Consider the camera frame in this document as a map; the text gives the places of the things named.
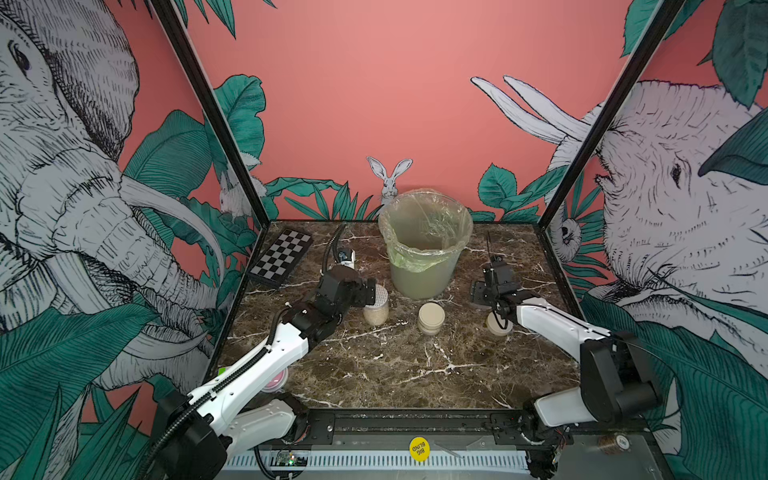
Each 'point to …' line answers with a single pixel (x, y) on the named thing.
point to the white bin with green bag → (424, 232)
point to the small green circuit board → (290, 459)
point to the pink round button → (278, 382)
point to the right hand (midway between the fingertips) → (481, 283)
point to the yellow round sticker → (420, 449)
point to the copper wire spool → (614, 444)
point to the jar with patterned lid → (377, 314)
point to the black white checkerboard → (277, 262)
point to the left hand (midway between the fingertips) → (361, 275)
